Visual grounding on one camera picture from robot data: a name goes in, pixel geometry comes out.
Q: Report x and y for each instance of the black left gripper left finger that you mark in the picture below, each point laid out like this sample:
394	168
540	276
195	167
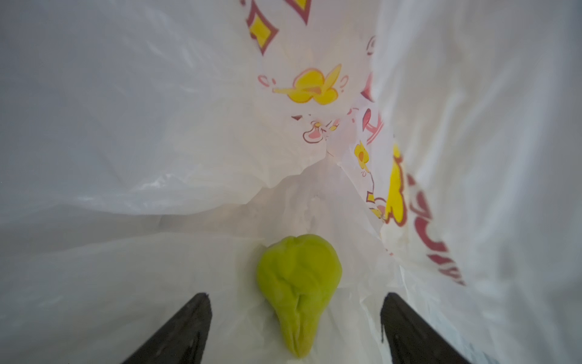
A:
182	339

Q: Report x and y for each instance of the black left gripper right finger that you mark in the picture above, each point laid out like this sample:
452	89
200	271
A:
411	339

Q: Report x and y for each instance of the green pear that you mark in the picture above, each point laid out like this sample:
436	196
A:
298	276

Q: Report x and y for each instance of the white cartoon print plastic bag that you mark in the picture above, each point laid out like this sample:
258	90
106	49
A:
153	150

